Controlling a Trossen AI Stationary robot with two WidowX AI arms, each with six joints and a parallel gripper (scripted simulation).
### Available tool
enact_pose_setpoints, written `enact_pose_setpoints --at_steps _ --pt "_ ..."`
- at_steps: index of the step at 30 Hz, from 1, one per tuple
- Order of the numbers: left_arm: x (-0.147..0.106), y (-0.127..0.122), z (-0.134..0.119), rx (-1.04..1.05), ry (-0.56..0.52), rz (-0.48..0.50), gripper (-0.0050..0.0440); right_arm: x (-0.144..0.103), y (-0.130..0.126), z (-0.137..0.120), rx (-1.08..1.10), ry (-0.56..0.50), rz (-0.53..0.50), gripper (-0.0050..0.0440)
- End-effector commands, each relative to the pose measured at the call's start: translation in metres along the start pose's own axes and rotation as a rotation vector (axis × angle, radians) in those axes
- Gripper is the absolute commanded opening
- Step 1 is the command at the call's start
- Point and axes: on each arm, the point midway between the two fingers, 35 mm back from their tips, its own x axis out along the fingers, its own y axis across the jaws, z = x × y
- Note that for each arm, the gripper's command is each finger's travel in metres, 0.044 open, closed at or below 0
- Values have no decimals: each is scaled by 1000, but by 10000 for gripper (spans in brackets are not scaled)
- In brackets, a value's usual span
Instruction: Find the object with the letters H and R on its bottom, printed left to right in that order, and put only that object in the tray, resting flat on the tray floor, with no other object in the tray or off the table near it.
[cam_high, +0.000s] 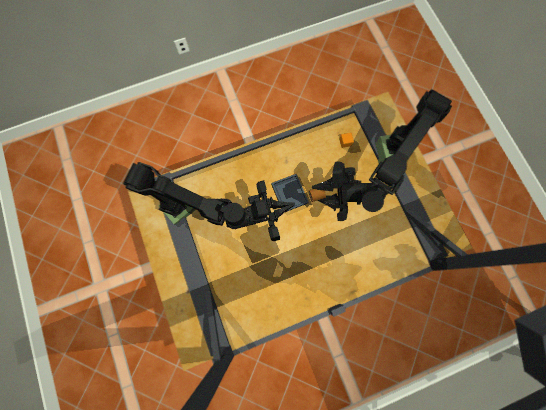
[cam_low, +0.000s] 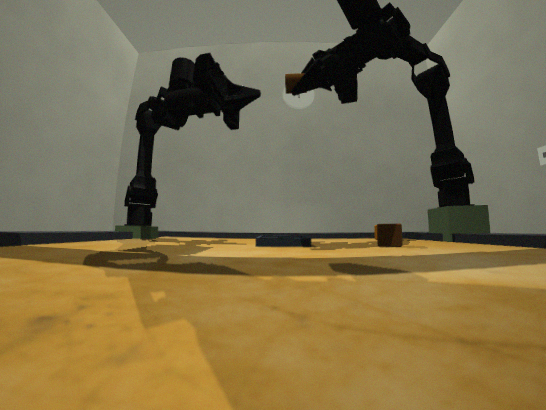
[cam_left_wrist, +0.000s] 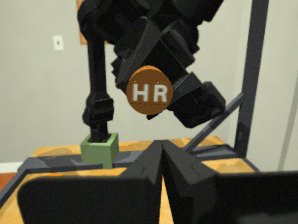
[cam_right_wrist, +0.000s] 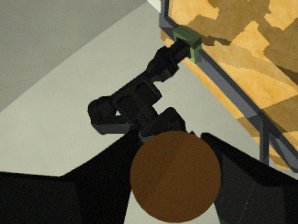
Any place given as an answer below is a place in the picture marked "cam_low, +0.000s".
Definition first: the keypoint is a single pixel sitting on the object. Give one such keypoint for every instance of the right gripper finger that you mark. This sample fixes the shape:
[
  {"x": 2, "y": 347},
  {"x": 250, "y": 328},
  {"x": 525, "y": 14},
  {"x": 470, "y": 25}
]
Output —
[
  {"x": 308, "y": 65},
  {"x": 312, "y": 79}
]

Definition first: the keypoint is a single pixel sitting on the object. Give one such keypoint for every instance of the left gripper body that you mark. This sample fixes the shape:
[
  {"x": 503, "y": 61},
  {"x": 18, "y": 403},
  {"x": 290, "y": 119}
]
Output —
[{"x": 198, "y": 103}]

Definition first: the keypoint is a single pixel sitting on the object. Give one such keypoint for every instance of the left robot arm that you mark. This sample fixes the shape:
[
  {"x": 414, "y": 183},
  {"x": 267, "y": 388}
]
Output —
[{"x": 142, "y": 189}]

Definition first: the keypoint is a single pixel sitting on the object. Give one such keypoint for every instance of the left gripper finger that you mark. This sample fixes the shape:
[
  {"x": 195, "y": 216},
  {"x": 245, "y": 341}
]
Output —
[
  {"x": 232, "y": 93},
  {"x": 237, "y": 107}
]

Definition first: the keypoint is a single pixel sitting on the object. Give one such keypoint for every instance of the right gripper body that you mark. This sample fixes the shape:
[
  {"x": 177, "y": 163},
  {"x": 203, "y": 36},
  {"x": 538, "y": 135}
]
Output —
[{"x": 353, "y": 53}]

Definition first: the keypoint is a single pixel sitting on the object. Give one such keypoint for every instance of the brown cube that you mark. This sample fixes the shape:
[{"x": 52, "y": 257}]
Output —
[{"x": 389, "y": 235}]

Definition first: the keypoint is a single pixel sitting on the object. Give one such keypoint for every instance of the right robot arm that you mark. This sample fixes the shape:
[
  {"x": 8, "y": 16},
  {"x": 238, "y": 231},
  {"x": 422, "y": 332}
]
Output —
[{"x": 380, "y": 38}]

